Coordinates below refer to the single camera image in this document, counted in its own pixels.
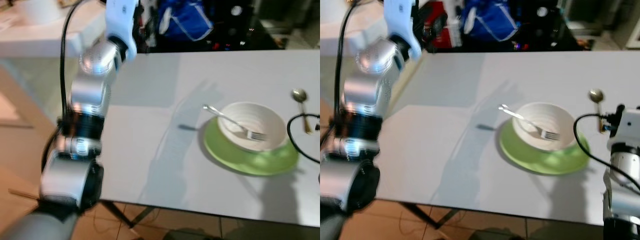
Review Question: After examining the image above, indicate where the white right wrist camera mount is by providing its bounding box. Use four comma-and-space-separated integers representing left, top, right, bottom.
607, 107, 640, 152

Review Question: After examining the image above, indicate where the blue bag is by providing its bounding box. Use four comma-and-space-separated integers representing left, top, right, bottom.
459, 0, 519, 42
157, 0, 214, 42

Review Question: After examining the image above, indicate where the white ribbed bowl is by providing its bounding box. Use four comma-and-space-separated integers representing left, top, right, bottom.
511, 101, 579, 153
217, 101, 289, 153

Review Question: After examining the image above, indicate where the white kitchen counter cabinet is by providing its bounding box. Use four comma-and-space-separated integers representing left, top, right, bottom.
0, 0, 109, 59
320, 0, 397, 57

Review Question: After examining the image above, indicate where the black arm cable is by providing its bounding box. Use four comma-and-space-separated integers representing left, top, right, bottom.
286, 113, 321, 165
58, 0, 90, 122
337, 0, 359, 127
573, 113, 640, 194

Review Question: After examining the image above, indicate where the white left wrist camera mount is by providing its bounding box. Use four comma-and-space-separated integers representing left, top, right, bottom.
383, 0, 422, 62
104, 0, 140, 62

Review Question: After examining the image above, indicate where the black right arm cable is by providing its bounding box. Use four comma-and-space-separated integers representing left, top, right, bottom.
573, 113, 640, 194
286, 113, 321, 165

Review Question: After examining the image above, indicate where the green plate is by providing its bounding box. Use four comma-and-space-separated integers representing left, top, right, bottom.
202, 115, 300, 177
498, 117, 591, 176

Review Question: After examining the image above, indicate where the black table leg frame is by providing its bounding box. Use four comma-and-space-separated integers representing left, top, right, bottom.
99, 200, 157, 229
399, 202, 462, 231

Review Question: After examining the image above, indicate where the golden metal spoon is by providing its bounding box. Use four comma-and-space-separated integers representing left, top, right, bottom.
291, 88, 314, 135
588, 88, 606, 134

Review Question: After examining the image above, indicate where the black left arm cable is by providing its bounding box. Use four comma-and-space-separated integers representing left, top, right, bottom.
58, 0, 90, 122
337, 0, 359, 127

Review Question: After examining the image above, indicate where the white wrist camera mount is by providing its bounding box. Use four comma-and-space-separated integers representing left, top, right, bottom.
104, 0, 140, 62
383, 0, 422, 62
607, 107, 640, 152

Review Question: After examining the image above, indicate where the red bag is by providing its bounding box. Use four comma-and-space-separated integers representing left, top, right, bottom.
423, 0, 462, 50

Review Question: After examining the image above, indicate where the silver metal fork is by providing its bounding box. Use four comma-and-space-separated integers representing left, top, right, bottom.
497, 103, 562, 141
202, 103, 269, 142

